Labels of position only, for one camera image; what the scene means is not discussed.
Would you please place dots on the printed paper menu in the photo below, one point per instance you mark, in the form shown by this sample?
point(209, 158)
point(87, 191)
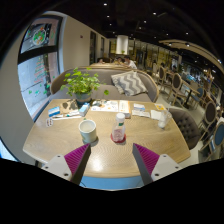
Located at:
point(105, 106)

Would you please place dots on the group of ceiling spotlights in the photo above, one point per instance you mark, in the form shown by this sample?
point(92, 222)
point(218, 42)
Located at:
point(105, 4)

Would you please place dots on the green potted plant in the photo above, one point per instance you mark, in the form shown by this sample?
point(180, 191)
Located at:
point(81, 83)

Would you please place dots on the small blue white pack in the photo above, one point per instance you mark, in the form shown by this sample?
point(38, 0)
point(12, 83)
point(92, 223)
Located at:
point(139, 107)

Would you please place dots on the person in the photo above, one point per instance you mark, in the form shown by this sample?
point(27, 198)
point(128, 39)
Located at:
point(130, 63)

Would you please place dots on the white paper napkin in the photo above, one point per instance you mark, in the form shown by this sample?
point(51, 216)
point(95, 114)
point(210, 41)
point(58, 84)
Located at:
point(155, 115)

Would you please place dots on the grey curved sofa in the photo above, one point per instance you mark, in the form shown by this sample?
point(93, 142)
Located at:
point(103, 75)

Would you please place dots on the flat round red coaster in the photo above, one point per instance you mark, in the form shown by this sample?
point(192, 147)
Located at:
point(113, 140)

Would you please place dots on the pale green ceramic mug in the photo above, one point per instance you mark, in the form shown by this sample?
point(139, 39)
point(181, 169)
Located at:
point(88, 131)

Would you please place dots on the blue tissue pack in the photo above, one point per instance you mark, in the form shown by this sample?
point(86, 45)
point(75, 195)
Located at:
point(84, 109)

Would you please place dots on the group of wooden dining chairs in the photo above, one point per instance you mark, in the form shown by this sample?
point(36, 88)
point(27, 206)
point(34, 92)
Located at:
point(210, 113)

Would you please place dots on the blue white card pack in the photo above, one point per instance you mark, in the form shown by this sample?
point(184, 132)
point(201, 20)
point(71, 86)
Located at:
point(54, 111)

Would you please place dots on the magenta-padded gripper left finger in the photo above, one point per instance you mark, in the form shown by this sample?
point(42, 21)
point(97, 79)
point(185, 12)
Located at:
point(76, 160)

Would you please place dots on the window with food posters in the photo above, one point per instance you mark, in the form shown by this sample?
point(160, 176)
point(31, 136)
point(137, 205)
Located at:
point(38, 36)

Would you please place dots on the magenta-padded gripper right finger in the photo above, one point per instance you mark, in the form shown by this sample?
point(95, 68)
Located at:
point(148, 160)

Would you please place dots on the dark tufted armchair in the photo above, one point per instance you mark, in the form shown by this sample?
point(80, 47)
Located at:
point(186, 125)

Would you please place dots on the grey chevron cushion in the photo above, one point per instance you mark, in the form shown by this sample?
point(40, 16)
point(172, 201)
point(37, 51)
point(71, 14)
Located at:
point(130, 83)

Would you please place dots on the clear plastic cup with straw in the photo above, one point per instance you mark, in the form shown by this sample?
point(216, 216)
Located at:
point(164, 119)

